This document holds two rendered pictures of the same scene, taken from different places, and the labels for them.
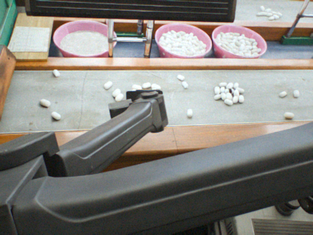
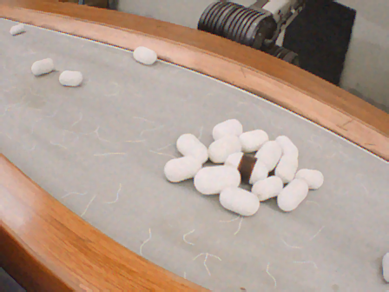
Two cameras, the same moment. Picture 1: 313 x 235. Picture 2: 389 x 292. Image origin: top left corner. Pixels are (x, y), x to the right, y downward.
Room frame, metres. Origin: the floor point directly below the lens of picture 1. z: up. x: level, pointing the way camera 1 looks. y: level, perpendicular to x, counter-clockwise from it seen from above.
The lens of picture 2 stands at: (1.10, -0.13, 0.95)
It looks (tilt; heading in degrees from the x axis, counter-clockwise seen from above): 34 degrees down; 218
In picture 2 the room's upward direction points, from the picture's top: 12 degrees clockwise
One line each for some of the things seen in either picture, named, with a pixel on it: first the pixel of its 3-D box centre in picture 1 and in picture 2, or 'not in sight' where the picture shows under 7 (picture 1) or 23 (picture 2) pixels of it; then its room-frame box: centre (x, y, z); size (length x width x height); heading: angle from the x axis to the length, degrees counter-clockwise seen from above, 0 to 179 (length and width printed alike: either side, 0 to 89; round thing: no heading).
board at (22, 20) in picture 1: (32, 35); not in sight; (0.95, 0.57, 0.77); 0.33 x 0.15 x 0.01; 17
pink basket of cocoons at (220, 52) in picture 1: (235, 48); not in sight; (1.23, -0.32, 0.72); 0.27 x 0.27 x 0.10
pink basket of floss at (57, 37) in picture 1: (86, 46); not in sight; (1.02, 0.37, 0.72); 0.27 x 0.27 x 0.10
